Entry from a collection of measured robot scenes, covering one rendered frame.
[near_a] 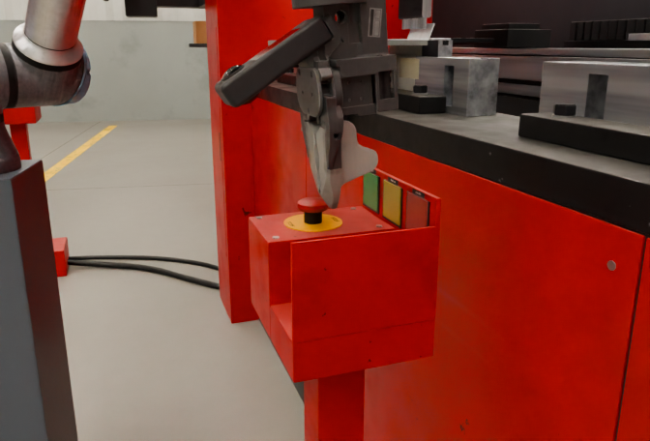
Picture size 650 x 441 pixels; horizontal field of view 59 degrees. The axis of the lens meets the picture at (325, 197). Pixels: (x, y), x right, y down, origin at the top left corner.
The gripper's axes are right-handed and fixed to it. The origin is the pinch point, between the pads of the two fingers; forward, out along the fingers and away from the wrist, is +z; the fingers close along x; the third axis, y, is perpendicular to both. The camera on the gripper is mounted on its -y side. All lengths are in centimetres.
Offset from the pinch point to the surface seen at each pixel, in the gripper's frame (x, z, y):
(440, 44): 41, -12, 38
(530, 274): -4.4, 12.0, 22.3
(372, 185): 10.6, 2.8, 9.9
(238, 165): 139, 26, 15
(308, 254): -4.8, 3.9, -3.7
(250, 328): 133, 85, 11
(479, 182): 6.6, 3.7, 22.9
